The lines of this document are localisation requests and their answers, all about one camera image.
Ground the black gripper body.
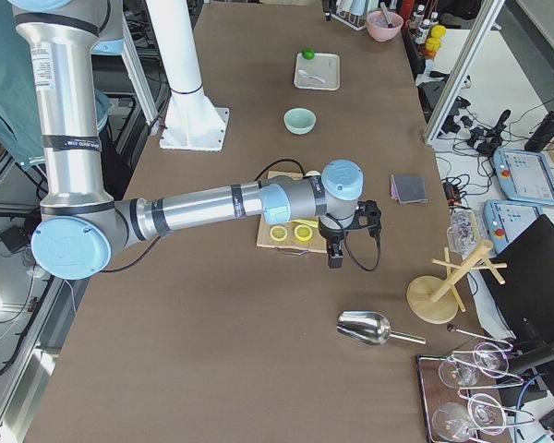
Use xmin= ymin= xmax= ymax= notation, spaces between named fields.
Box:
xmin=319 ymin=214 xmax=347 ymax=251

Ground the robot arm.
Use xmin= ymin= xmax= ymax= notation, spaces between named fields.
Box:
xmin=13 ymin=1 xmax=367 ymax=280

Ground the light green ceramic bowl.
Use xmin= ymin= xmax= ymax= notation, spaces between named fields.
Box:
xmin=283 ymin=107 xmax=317 ymax=135

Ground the pink bowl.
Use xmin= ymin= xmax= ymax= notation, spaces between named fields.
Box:
xmin=366 ymin=10 xmax=404 ymax=42

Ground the lemon half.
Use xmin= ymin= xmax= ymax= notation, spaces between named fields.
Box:
xmin=294 ymin=224 xmax=313 ymax=242

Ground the yellow plastic knife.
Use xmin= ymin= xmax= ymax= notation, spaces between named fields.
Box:
xmin=294 ymin=219 xmax=319 ymax=228

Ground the wooden cutting board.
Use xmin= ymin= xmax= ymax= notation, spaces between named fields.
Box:
xmin=256 ymin=170 xmax=330 ymax=255

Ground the lemon slice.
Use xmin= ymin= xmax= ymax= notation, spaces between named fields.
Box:
xmin=270 ymin=225 xmax=288 ymax=243

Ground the metal scoop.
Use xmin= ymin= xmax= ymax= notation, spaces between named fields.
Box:
xmin=336 ymin=310 xmax=427 ymax=346

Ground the folded grey cloth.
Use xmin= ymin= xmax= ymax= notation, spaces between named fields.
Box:
xmin=391 ymin=174 xmax=428 ymax=204

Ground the wooden mug tree stand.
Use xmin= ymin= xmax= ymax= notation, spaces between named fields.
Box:
xmin=406 ymin=240 xmax=508 ymax=324

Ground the beige rabbit serving tray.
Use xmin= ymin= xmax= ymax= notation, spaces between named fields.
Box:
xmin=293 ymin=53 xmax=341 ymax=91

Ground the lower teach pendant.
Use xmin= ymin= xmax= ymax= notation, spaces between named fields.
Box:
xmin=483 ymin=199 xmax=543 ymax=254

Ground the teach pendant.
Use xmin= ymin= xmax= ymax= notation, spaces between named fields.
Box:
xmin=483 ymin=199 xmax=543 ymax=254
xmin=492 ymin=148 xmax=554 ymax=207

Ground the green lime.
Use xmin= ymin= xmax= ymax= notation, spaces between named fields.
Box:
xmin=302 ymin=48 xmax=315 ymax=60

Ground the wine glass far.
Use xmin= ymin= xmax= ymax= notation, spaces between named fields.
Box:
xmin=438 ymin=341 xmax=509 ymax=389

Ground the wine glass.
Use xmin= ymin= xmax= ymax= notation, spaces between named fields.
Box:
xmin=438 ymin=341 xmax=509 ymax=389
xmin=432 ymin=393 xmax=507 ymax=442

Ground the black glass rack tray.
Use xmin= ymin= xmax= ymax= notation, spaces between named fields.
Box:
xmin=415 ymin=353 xmax=490 ymax=443

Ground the upper teach pendant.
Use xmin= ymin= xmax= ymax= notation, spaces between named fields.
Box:
xmin=492 ymin=148 xmax=554 ymax=207

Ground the black laptop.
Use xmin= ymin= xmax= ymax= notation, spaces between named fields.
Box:
xmin=481 ymin=215 xmax=554 ymax=342

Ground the wine glass near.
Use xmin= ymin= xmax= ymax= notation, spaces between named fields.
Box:
xmin=432 ymin=393 xmax=507 ymax=442

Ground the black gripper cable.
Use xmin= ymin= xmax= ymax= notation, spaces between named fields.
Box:
xmin=339 ymin=199 xmax=382 ymax=272

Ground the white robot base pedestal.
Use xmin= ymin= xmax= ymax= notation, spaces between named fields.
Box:
xmin=147 ymin=0 xmax=230 ymax=152

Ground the aluminium frame post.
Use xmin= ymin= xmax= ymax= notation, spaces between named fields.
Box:
xmin=423 ymin=0 xmax=505 ymax=145

